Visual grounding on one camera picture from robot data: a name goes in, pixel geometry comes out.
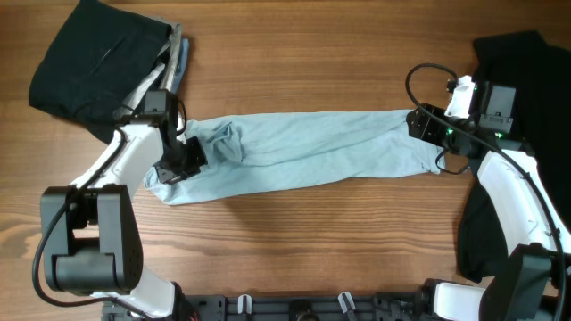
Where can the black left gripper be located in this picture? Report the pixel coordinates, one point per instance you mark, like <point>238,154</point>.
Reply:
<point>198,160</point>

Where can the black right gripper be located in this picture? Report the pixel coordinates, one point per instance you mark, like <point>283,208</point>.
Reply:
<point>424,127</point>

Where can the light blue t-shirt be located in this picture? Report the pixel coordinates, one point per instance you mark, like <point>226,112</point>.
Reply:
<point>268,152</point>

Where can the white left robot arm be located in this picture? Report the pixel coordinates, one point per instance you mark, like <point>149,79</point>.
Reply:
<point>90,250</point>

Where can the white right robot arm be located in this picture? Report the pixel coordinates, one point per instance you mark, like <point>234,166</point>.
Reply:
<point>533,282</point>

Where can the black clothes pile right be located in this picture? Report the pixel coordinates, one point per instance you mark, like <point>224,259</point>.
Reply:
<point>540,73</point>

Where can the grey folded garment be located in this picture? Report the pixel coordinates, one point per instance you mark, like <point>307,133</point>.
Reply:
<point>161,76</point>

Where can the black folded garment top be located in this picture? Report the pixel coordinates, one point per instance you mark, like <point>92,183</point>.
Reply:
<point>98,57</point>

